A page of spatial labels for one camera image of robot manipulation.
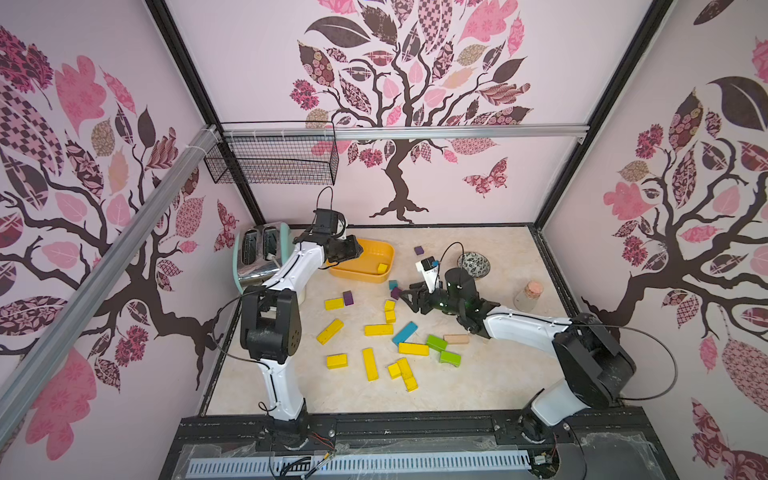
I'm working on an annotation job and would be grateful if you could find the long yellow diagonal block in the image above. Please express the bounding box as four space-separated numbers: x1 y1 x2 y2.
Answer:
316 319 344 345

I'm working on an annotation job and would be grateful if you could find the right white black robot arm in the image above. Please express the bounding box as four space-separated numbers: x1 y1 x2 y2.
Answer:
400 257 637 444

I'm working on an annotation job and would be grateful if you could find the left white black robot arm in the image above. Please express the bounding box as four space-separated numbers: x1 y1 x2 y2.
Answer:
240 208 363 449

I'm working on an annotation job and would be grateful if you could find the teal long block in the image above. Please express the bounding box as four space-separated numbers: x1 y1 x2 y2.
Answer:
392 322 418 345

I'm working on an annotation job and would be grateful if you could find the yellow plastic tray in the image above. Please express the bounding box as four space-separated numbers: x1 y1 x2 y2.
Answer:
330 239 395 284

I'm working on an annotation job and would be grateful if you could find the wooden beige flat block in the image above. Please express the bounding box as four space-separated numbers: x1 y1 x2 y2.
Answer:
443 334 470 345

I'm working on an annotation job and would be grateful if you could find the green block centre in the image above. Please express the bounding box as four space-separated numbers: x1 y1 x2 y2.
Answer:
426 335 448 352

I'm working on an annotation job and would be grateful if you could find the green block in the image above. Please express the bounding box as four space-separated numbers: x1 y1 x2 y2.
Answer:
439 351 462 367
426 335 448 352

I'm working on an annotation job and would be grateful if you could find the patterned ceramic bowl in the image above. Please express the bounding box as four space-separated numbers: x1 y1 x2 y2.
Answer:
457 252 491 278

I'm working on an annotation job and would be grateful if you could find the yellow horizontal mid block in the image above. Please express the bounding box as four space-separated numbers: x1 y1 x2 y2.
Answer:
364 324 394 336

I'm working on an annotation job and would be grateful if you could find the green block front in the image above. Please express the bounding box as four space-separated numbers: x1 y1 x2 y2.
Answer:
439 351 462 367

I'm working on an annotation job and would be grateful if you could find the mint chrome toaster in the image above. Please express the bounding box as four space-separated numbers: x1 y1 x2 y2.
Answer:
232 222 294 293

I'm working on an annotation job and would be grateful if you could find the yellow small front cube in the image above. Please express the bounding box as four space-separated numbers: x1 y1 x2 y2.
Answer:
387 363 402 379

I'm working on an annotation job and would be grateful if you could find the yellow long front block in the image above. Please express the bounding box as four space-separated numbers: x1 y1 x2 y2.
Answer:
397 358 418 392

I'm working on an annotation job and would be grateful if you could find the yellow short block front left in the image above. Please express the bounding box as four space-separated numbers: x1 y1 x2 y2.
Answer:
326 354 349 370

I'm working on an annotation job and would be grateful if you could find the black wire basket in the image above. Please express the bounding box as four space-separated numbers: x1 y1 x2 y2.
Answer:
204 120 340 186

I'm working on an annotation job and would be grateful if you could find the aluminium rail back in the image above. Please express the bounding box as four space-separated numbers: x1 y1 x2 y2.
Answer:
224 124 589 141

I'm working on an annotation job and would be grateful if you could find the aluminium rail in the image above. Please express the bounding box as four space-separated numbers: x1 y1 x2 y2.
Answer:
224 124 589 141
0 124 220 433

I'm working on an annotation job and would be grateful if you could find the white slotted cable duct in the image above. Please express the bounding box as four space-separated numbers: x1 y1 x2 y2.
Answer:
182 450 531 479

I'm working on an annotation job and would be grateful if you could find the black base frame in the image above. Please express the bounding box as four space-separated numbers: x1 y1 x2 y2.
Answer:
160 407 676 479

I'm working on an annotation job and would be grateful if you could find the aluminium rail left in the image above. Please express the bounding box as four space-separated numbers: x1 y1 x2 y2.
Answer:
0 124 220 433

